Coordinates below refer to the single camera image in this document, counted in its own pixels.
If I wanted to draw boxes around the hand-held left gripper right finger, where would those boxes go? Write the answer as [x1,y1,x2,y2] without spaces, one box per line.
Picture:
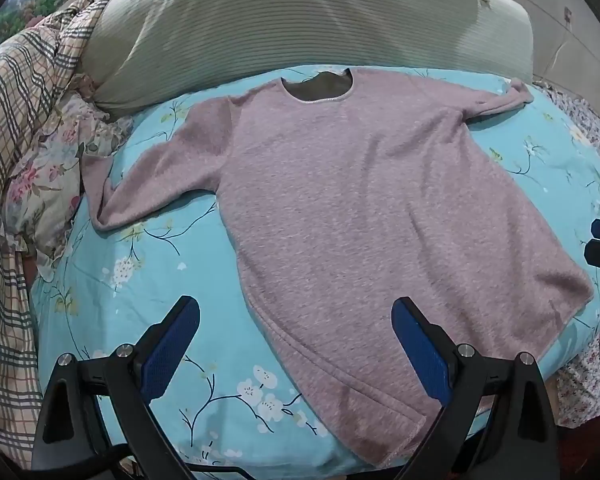
[391,296,561,480]

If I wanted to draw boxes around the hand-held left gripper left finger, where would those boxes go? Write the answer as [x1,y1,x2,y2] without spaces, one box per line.
[31,295,201,480]

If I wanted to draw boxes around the pink knit sweater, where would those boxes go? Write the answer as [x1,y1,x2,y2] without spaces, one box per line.
[80,66,595,466]

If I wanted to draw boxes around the blue floral bedsheet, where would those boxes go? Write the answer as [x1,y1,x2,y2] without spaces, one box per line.
[30,62,600,476]

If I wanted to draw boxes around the small-flower print cloth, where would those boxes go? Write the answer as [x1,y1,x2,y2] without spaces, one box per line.
[530,80,600,428]

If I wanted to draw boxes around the floral ruffled pillow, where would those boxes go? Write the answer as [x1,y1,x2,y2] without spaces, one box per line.
[5,92,136,281]

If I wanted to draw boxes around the plaid blanket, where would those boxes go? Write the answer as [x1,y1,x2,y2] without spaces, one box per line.
[0,0,126,471]

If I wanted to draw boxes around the grey-green ribbed pillow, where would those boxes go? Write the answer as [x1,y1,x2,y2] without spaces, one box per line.
[80,0,535,116]

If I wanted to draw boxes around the thin wall cable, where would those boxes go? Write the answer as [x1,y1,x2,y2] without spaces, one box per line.
[545,7,574,81]

